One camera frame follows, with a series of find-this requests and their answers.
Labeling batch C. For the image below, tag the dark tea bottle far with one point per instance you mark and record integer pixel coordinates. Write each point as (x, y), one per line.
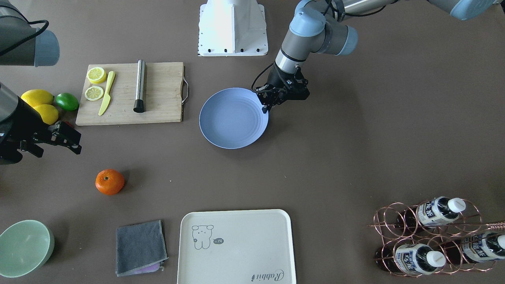
(477, 248)

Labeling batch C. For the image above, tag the lemon slice lower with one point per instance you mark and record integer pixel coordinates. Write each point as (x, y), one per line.
(94, 93)

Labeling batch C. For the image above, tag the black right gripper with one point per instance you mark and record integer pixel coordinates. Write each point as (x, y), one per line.
(20, 125)

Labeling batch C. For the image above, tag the green bowl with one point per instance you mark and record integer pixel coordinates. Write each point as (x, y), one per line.
(24, 247)

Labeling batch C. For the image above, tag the blue plate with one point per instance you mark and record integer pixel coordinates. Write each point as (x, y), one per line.
(233, 118)

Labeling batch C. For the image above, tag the copper wire bottle rack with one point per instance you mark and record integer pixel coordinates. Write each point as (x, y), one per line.
(469, 222)

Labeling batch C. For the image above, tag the wooden cutting board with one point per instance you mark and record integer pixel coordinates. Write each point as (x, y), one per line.
(162, 99)

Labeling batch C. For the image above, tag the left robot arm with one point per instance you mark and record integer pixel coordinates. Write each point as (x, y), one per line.
(336, 52)

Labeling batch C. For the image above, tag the lemon slice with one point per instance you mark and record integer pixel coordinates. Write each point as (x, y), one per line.
(96, 75)
(94, 93)

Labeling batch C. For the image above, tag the green lime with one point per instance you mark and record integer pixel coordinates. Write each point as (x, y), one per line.
(67, 101)

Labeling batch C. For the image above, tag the white camera stand base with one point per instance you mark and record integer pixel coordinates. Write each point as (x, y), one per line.
(232, 28)

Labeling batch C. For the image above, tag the yellow lemon lower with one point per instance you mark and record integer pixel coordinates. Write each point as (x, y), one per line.
(48, 113)

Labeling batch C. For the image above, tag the lemon slice upper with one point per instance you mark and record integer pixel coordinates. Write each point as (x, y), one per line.
(96, 75)

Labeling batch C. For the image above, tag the dark tea bottle middle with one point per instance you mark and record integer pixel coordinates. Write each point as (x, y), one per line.
(438, 211)

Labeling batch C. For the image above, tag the orange fruit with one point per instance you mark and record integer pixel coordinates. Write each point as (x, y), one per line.
(109, 182)

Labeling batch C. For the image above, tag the dark tea bottle near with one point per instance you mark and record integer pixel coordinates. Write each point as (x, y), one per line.
(410, 259)

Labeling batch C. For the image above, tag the yellow lemon upper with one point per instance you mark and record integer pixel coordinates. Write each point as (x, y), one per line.
(37, 97)

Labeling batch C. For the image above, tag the dark tea bottle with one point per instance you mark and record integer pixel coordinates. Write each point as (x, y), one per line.
(477, 248)
(410, 259)
(438, 211)

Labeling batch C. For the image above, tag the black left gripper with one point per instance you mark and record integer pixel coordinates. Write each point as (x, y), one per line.
(276, 79)

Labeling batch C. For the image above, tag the yellow lemon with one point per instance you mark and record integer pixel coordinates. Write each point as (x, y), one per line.
(48, 113)
(37, 97)

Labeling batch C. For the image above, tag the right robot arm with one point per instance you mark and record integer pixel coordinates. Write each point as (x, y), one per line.
(28, 43)

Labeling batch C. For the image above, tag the steel muddler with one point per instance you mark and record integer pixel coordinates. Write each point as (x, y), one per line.
(139, 105)

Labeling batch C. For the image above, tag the cream rabbit tray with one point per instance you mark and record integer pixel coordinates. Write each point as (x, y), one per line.
(236, 247)

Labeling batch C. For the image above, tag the grey cloth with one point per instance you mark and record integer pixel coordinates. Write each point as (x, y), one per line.
(140, 248)

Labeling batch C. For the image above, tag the yellow plastic knife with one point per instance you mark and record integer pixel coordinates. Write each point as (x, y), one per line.
(106, 96)

